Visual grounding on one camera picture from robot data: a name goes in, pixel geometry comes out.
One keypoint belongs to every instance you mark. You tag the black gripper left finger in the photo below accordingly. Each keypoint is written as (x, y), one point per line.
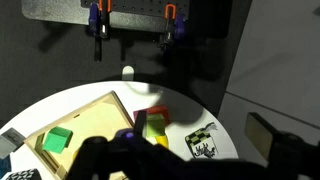
(140, 122)

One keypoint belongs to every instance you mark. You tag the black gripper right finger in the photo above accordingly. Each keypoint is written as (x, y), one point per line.
(261, 134)

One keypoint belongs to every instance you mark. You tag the left blue orange clamp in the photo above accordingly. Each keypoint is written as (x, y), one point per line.
(99, 24)

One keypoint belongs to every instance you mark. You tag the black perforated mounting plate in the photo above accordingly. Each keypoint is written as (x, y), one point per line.
(138, 15)

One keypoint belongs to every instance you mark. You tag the black white patterned cube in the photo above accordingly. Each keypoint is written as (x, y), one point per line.
(31, 174)

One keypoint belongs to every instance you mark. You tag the round white table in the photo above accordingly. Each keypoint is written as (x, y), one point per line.
(128, 155)

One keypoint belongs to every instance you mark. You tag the orange block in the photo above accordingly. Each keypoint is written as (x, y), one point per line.
(160, 109)

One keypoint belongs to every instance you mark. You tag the lime green block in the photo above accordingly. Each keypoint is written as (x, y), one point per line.
(155, 125)

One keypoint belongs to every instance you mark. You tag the right blue orange clamp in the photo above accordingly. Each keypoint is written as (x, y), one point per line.
(174, 27)

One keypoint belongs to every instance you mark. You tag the magenta block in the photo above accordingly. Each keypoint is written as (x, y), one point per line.
(135, 113)

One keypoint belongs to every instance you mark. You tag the white table leg foot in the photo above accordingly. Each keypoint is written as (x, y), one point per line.
(128, 73)

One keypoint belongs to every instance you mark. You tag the blue cube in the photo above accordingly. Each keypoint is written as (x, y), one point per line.
(5, 166)

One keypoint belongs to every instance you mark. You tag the wooden tray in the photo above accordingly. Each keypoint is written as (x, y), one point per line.
(103, 116)

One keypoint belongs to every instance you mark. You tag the grey cube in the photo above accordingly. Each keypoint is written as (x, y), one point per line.
(10, 141)

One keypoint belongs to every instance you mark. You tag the green black checkered cube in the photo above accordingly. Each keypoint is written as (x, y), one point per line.
(201, 144)

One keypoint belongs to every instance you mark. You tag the blue orange clamp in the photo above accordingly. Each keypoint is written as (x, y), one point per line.
(99, 24)
(174, 27)

